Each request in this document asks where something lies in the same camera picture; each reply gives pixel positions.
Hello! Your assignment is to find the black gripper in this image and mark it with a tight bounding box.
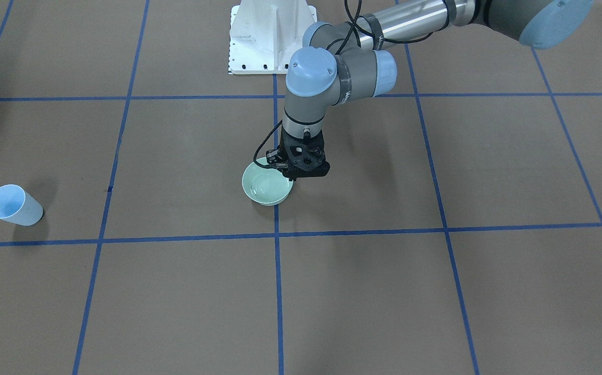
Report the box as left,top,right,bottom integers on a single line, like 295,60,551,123
265,130,331,181

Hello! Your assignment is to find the pale green bowl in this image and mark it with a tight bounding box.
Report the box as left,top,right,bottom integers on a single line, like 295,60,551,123
241,162,294,206

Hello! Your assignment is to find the light blue cup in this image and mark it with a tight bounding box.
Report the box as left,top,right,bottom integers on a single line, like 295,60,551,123
0,184,44,226

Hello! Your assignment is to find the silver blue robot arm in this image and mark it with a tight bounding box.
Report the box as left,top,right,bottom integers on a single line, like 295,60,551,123
253,1,593,181

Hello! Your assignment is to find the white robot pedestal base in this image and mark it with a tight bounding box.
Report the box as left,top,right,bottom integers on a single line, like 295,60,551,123
228,1,318,74

